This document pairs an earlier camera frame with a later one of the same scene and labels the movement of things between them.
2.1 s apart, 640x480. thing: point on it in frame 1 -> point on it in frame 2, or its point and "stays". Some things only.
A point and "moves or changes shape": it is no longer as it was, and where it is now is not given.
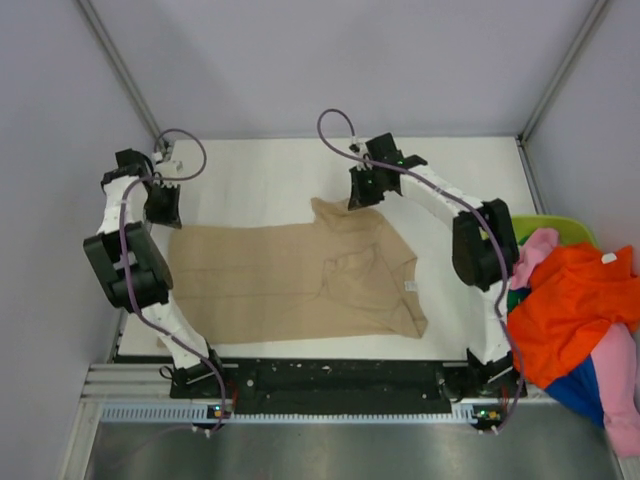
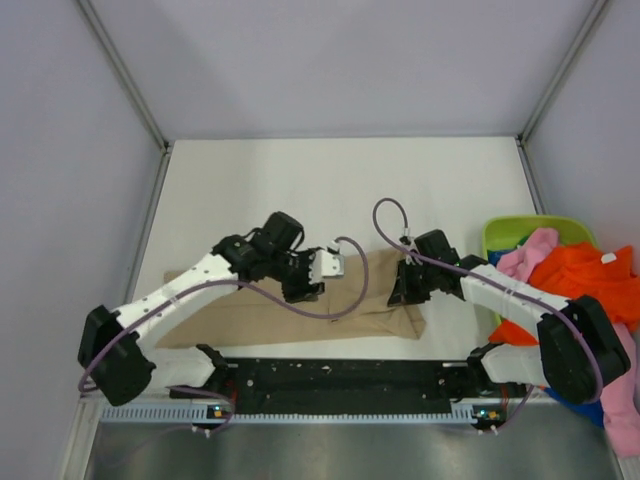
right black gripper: (357, 198) -> (403, 293)
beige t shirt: (335, 275) moves or changes shape
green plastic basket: (569, 230) stays
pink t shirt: (536, 247) stays
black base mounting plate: (321, 386) stays
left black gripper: (170, 216) -> (302, 289)
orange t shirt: (575, 290) stays
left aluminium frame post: (123, 68) stays
